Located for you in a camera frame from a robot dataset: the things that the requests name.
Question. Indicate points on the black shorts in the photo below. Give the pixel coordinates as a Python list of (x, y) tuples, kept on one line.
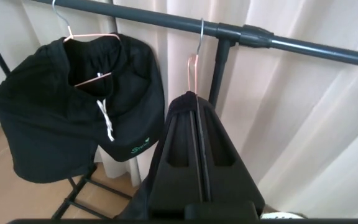
[(42, 124)]

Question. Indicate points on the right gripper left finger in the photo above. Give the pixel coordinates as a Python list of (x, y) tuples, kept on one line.
[(172, 186)]

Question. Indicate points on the black clothes rack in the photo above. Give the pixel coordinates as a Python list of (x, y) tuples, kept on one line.
[(244, 35)]

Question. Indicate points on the black garment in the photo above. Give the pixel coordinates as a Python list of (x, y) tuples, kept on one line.
[(141, 199)]

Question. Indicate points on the pink clothes hanger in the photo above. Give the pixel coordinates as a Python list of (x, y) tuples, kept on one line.
[(92, 35), (189, 74)]

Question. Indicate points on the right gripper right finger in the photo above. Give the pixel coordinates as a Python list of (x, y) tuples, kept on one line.
[(232, 186)]

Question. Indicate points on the white laundry basket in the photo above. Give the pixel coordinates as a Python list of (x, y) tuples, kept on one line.
[(281, 215)]

